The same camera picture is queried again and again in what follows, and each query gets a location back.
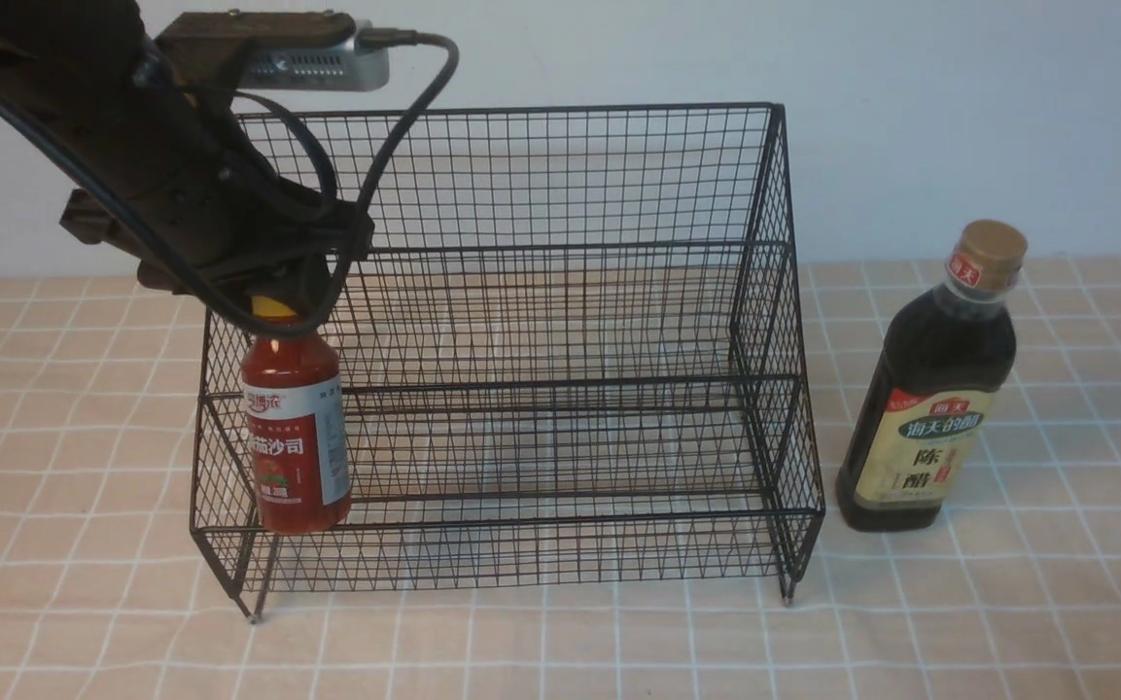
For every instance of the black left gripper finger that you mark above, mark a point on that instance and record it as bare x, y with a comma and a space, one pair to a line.
295, 292

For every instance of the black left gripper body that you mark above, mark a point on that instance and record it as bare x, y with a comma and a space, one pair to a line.
182, 185

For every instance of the red sauce bottle yellow cap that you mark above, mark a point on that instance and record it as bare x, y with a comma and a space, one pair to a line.
293, 408

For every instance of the dark vinegar bottle gold cap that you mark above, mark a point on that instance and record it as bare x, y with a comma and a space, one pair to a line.
945, 356

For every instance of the beige checkered tablecloth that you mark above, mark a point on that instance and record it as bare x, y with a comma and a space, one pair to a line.
1014, 592

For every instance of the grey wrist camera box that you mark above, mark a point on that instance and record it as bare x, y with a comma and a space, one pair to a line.
287, 51

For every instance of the black wire mesh shelf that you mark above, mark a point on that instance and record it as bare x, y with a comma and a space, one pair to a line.
575, 354

